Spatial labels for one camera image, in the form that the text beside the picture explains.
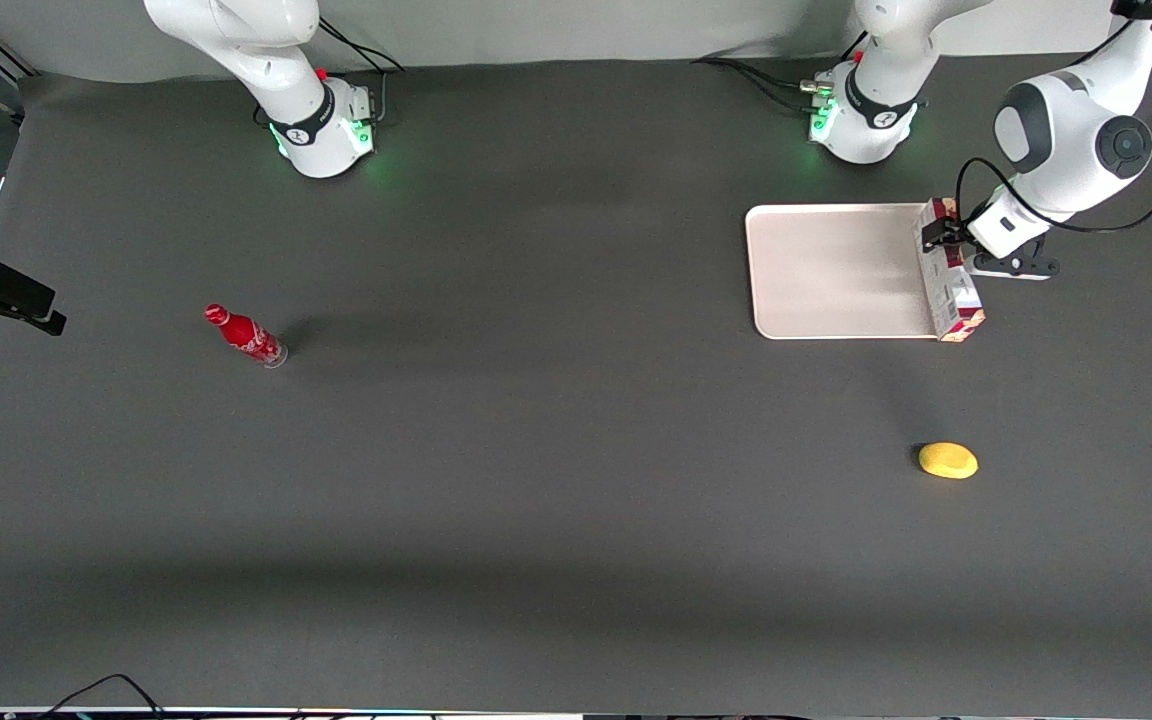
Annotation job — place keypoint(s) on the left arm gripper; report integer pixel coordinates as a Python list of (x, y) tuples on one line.
[(946, 232)]

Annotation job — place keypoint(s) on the red cookie box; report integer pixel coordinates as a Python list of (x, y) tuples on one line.
[(956, 300)]

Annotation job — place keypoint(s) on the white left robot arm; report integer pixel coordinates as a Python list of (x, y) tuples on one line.
[(1076, 140)]

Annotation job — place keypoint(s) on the beige plastic tray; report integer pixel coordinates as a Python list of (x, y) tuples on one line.
[(836, 270)]

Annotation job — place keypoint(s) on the yellow lemon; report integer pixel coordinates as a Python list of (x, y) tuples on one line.
[(948, 460)]

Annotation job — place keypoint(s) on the red cola bottle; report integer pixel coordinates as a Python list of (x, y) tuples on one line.
[(244, 334)]

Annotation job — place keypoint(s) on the grey backdrop cloth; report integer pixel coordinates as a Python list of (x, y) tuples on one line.
[(586, 30)]

